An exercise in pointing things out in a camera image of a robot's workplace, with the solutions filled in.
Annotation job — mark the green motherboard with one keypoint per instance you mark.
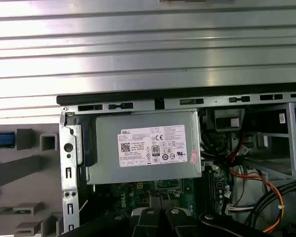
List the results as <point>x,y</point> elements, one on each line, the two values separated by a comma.
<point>128,195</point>

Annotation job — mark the grey parts rack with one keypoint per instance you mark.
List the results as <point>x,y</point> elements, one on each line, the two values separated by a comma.
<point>49,172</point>

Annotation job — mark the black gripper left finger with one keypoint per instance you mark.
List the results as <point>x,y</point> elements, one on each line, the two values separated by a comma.
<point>153,222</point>

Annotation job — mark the black RAM slot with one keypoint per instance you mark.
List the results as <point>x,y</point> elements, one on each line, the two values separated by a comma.
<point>206,187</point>
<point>212,187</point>

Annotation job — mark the grey metal drive cage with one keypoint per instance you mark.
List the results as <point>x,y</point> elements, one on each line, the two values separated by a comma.
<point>292,138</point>

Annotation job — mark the grey power supply unit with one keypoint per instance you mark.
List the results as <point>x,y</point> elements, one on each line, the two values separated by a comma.
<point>108,153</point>

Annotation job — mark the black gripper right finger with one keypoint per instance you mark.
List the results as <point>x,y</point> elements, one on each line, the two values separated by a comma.
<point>177,222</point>

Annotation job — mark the metal socket cover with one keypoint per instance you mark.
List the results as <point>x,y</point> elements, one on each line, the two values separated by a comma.
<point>169,189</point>

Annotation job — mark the green RAM stick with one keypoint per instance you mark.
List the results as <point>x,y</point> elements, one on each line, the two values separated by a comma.
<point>2,211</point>

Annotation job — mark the black open PC case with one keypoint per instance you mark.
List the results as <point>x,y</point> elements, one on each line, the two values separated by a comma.
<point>113,98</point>

